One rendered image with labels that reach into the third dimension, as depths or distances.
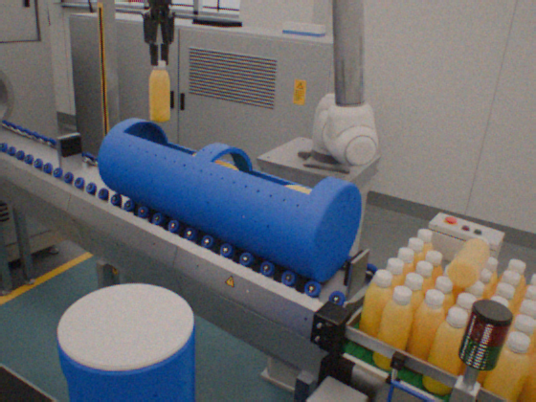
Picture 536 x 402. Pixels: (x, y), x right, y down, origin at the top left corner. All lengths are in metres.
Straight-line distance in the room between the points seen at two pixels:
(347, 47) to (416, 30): 2.41
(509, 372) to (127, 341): 0.76
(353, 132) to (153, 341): 0.92
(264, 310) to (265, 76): 1.86
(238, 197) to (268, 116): 1.74
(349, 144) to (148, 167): 0.64
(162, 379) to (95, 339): 0.16
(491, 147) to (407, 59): 0.93
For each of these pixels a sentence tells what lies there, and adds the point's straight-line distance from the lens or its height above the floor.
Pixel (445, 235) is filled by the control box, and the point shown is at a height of 1.07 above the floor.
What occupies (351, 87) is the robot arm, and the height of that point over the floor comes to 1.42.
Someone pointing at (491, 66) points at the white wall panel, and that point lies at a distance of 3.88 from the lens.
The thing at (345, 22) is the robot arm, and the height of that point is 1.62.
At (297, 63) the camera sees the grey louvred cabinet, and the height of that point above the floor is 1.31.
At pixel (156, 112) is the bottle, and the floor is 1.28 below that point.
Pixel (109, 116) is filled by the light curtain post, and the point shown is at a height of 1.09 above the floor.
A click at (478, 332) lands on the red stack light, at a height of 1.23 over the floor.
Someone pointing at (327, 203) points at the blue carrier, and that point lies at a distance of 1.22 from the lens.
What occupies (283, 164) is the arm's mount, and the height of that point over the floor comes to 1.07.
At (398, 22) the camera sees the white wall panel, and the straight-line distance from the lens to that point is 3.99.
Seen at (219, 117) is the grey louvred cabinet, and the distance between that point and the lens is 3.23.
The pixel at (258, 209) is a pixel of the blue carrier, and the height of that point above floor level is 1.15.
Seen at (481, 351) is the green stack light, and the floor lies 1.20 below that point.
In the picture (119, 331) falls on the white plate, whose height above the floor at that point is 1.04.
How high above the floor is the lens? 1.69
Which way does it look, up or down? 23 degrees down
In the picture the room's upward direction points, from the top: 4 degrees clockwise
